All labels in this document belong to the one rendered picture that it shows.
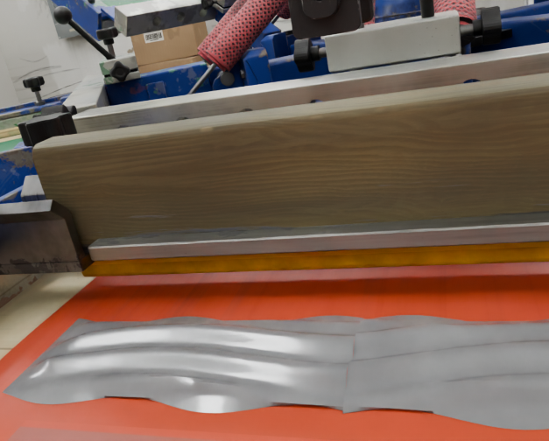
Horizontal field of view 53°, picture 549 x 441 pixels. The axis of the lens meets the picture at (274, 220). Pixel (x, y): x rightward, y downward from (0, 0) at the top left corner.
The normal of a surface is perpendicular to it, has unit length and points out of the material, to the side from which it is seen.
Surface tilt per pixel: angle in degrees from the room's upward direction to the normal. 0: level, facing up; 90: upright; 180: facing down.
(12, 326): 0
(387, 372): 34
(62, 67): 90
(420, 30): 90
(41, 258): 90
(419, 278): 0
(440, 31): 90
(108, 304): 0
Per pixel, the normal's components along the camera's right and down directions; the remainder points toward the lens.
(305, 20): -0.27, 0.39
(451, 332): -0.16, -0.56
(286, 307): -0.18, -0.91
